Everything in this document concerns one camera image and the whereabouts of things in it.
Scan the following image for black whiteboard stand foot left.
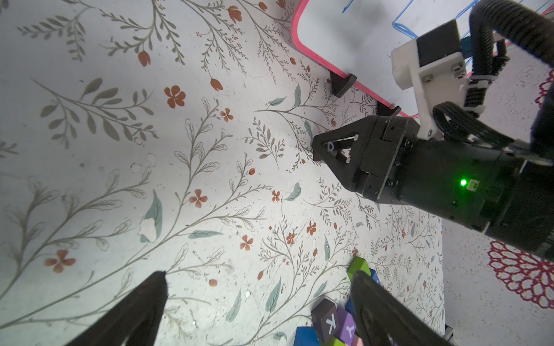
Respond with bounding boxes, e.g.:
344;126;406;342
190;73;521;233
330;71;357;98

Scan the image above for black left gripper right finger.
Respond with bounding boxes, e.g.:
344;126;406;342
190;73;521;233
351;271;450;346

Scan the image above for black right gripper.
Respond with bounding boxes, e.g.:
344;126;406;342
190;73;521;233
312;116;553;260

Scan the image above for blue H block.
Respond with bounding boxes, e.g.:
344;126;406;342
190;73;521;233
293;327;320;346

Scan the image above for pink framed whiteboard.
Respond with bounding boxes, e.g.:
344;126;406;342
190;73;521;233
291;0;477;118

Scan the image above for black whiteboard stand foot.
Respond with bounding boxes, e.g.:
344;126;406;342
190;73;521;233
330;71;357;98
377;101;402;117

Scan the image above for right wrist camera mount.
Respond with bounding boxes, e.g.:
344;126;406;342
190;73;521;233
391;20;485;142

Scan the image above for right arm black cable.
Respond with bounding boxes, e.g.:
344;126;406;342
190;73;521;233
432;0;554;150

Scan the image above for black K block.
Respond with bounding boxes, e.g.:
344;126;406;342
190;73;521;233
311;298;338;344

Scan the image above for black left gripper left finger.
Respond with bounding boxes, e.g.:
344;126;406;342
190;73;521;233
69;271;168;346

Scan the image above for dark brown P block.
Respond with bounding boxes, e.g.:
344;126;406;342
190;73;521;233
325;141;335;152

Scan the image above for long green block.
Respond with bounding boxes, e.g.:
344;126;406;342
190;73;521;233
347;257;372;281

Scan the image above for purple Y block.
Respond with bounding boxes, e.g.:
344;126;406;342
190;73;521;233
334;306;356;345

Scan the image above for black whiteboard stand foot right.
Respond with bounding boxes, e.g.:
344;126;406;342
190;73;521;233
377;101;402;117

